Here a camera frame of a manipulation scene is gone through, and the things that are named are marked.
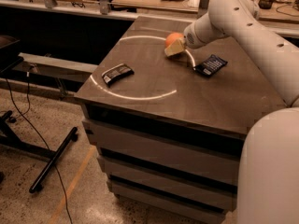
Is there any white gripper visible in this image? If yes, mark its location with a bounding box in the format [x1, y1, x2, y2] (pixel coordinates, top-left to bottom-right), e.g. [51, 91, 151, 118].
[164, 13, 227, 57]

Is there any orange fruit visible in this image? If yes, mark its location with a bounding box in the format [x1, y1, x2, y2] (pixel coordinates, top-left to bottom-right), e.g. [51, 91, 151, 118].
[165, 33, 183, 48]

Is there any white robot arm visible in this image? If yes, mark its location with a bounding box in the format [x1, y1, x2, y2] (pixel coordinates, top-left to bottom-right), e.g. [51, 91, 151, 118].
[164, 0, 299, 224]

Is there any black rxbar chocolate bar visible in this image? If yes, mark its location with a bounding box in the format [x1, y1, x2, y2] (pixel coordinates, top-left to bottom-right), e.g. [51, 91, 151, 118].
[102, 63, 135, 87]

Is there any grey drawer cabinet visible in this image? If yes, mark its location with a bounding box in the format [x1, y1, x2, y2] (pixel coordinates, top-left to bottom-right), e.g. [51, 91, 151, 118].
[76, 17, 285, 224]

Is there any black cup on desk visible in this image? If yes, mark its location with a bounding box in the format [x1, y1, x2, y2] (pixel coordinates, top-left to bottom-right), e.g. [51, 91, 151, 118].
[258, 0, 275, 9]

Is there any dark chair seat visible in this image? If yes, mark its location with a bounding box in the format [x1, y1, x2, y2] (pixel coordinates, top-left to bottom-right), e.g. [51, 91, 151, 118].
[0, 35, 23, 75]

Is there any metal railing frame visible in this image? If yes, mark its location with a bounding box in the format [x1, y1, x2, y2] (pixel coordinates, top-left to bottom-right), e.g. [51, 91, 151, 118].
[0, 0, 299, 37]

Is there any black floor cable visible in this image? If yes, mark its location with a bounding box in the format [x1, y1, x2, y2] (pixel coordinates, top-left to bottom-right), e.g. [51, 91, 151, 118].
[4, 63, 74, 224]

